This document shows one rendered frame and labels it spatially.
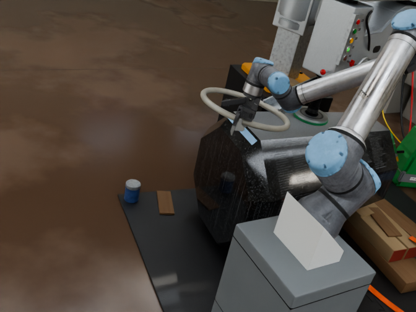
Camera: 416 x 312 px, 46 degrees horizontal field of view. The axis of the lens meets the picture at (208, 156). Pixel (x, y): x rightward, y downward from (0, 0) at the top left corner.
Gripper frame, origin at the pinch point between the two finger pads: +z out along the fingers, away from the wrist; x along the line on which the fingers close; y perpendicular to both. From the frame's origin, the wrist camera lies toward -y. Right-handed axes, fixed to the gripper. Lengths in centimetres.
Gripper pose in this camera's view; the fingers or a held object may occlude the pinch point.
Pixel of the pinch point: (232, 130)
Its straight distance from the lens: 231.4
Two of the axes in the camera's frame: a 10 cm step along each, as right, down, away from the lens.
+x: 2.5, -3.0, 9.2
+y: 9.1, 3.9, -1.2
